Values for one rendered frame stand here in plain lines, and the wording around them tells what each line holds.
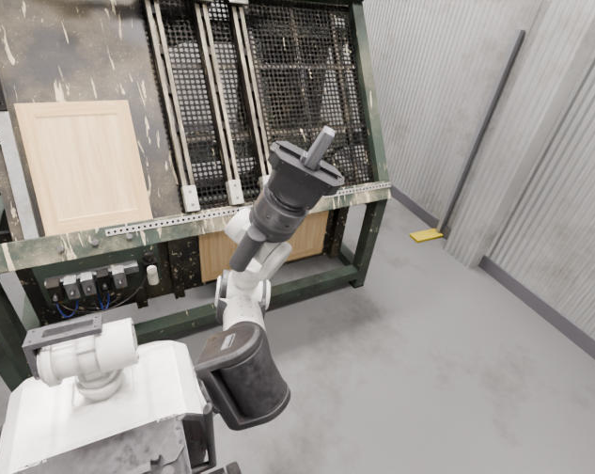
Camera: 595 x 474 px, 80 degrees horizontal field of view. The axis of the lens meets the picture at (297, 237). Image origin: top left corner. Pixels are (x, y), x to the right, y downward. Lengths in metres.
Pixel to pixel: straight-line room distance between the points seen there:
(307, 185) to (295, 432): 1.69
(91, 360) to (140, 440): 0.13
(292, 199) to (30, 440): 0.48
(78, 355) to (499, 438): 2.21
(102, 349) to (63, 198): 1.37
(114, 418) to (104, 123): 1.50
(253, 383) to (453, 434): 1.80
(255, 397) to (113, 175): 1.42
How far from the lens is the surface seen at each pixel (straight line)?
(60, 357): 0.57
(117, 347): 0.55
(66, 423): 0.63
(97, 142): 1.90
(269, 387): 0.65
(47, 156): 1.90
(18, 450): 0.64
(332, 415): 2.16
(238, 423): 0.69
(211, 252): 2.25
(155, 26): 2.08
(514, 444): 2.48
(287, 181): 0.55
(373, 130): 2.37
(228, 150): 1.92
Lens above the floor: 1.89
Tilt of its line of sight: 36 degrees down
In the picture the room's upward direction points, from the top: 7 degrees clockwise
